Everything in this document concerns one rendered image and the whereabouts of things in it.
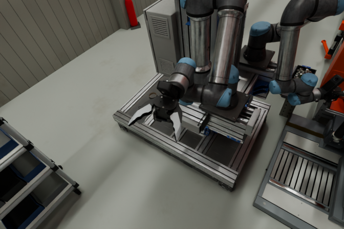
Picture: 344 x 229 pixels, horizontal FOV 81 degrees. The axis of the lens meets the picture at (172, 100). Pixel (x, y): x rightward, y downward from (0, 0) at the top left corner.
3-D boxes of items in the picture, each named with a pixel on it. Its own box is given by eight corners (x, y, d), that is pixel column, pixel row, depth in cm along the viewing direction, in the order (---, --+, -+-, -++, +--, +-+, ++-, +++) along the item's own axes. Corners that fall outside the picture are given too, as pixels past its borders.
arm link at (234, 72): (235, 97, 104) (238, 77, 95) (210, 93, 109) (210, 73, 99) (238, 82, 112) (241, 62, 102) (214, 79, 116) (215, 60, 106)
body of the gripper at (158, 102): (173, 128, 66) (184, 101, 73) (173, 112, 59) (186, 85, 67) (151, 121, 68) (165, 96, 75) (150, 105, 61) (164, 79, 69)
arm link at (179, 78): (189, 76, 69) (167, 70, 71) (186, 85, 67) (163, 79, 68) (188, 91, 75) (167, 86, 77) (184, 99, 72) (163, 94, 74)
